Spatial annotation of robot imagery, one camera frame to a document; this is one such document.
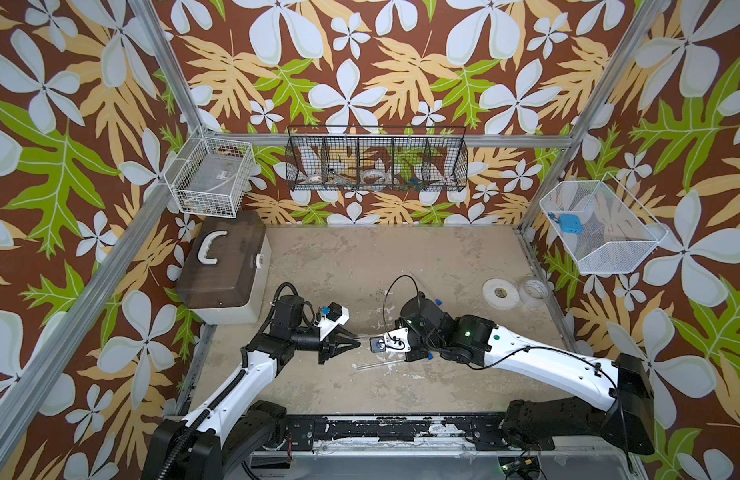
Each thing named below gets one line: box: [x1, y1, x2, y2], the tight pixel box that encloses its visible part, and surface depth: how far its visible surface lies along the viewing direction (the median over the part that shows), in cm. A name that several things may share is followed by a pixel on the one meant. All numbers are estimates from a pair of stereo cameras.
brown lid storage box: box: [175, 210, 272, 324], surface depth 89 cm
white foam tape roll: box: [482, 278, 520, 311], surface depth 102 cm
